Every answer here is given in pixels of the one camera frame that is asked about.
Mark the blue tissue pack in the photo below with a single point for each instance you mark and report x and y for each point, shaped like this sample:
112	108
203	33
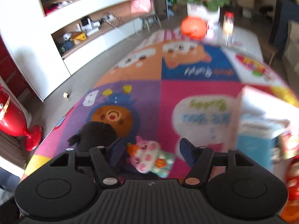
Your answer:
256	139

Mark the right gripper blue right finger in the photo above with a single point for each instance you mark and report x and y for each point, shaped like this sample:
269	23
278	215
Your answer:
188	151

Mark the beige chair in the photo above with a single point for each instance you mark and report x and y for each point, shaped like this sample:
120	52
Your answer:
247	7

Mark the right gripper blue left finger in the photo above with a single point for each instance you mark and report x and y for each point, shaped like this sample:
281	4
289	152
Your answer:
115	151

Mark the colourful cartoon play mat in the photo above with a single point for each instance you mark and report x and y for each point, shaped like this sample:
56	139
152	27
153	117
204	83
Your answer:
170	87

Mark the black plush toy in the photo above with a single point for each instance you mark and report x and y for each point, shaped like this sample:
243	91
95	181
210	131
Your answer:
91	135

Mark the red vase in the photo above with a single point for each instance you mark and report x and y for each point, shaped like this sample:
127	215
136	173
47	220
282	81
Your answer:
13	122

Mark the pink white plush toy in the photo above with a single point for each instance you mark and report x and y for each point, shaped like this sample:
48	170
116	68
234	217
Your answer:
147	156

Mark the glass jar red lid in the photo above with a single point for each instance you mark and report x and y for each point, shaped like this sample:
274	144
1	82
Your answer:
228	23

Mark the orange round toy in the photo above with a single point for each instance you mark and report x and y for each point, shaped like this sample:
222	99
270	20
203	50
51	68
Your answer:
194	27

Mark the white cardboard box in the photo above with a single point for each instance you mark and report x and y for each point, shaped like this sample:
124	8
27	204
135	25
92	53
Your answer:
252	102

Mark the white tv shelf unit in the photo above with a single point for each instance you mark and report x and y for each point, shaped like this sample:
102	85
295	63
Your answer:
49	48

